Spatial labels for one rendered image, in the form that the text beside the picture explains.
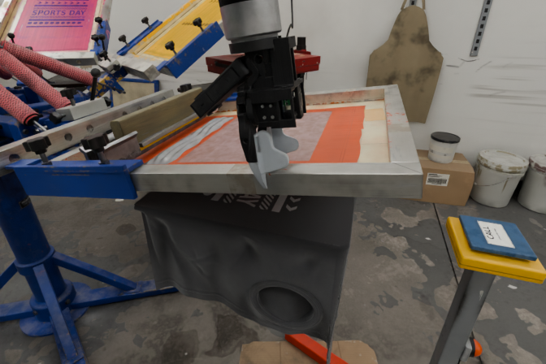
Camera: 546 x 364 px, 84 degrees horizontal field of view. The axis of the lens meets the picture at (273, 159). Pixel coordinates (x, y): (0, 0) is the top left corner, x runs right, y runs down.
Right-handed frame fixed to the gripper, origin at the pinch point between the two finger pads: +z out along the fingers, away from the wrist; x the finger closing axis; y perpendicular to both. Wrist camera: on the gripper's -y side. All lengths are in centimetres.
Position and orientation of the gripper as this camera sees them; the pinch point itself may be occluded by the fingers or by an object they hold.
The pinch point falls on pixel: (264, 173)
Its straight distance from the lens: 48.5
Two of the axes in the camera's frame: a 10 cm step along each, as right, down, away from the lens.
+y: 9.4, -0.2, -3.3
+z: 1.5, 9.1, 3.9
